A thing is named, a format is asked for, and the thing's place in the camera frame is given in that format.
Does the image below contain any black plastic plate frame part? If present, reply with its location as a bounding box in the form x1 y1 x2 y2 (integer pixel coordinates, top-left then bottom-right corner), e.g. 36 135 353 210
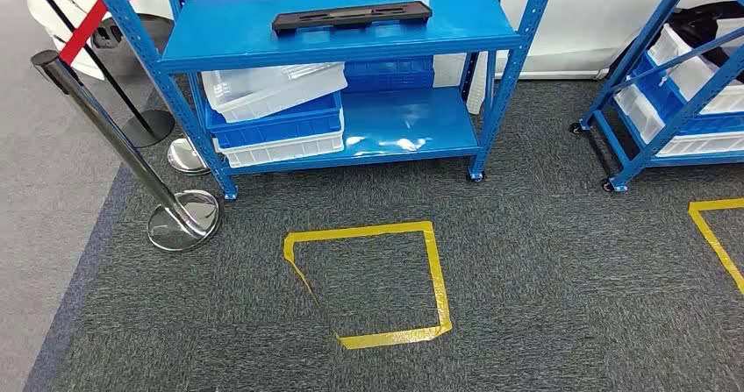
271 0 433 37

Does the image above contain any blue metal shelf rack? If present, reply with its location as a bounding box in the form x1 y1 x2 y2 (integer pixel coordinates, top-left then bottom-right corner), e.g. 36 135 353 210
85 0 561 201
572 0 744 194

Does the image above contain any blue plastic crate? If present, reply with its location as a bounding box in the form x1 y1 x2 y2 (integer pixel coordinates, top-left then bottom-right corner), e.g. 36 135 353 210
342 56 436 94
630 52 744 138
204 91 344 150

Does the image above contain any yellow floor tape square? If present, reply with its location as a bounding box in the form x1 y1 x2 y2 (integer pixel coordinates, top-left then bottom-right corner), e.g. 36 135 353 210
688 197 744 296
283 220 454 351

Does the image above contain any clear plastic bin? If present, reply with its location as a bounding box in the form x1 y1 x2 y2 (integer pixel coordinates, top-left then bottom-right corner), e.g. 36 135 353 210
201 61 348 125

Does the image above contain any white lattice crate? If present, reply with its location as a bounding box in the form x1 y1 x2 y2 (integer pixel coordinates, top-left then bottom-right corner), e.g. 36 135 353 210
464 51 487 116

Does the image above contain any white car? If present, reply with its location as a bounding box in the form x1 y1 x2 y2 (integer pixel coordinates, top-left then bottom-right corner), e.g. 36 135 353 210
20 0 744 82

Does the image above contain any chrome stanchion post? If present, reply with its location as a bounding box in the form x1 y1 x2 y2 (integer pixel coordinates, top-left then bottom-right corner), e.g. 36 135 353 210
30 49 222 254
167 136 211 177

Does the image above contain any black stanchion post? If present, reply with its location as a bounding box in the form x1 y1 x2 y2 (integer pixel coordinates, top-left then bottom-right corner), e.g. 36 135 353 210
22 0 176 149

